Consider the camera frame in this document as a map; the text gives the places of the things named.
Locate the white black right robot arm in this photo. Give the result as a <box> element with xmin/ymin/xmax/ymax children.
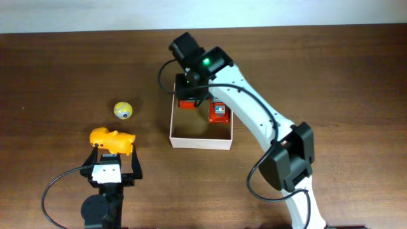
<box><xmin>170</xmin><ymin>45</ymin><xmax>327</xmax><ymax>228</ymax></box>

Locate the pink open cardboard box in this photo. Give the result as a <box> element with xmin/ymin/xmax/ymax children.
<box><xmin>169</xmin><ymin>96</ymin><xmax>233</xmax><ymax>150</ymax></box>

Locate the small red toy truck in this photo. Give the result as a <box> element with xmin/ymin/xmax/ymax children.
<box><xmin>178</xmin><ymin>100</ymin><xmax>197</xmax><ymax>109</ymax></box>

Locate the yellow grey toy ball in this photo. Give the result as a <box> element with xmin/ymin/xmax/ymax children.
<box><xmin>114</xmin><ymin>102</ymin><xmax>133</xmax><ymax>120</ymax></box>

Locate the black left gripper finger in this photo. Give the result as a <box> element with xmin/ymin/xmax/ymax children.
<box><xmin>131</xmin><ymin>144</ymin><xmax>142</xmax><ymax>174</ymax></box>
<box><xmin>82</xmin><ymin>144</ymin><xmax>98</xmax><ymax>167</ymax></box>

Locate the red toy car grey top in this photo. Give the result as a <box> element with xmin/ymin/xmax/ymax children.
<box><xmin>209</xmin><ymin>98</ymin><xmax>231</xmax><ymax>123</ymax></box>

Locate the orange plastic toy animal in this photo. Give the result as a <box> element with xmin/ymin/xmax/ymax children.
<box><xmin>90</xmin><ymin>127</ymin><xmax>135</xmax><ymax>156</ymax></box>

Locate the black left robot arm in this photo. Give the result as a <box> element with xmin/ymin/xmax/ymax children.
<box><xmin>80</xmin><ymin>144</ymin><xmax>143</xmax><ymax>229</ymax></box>

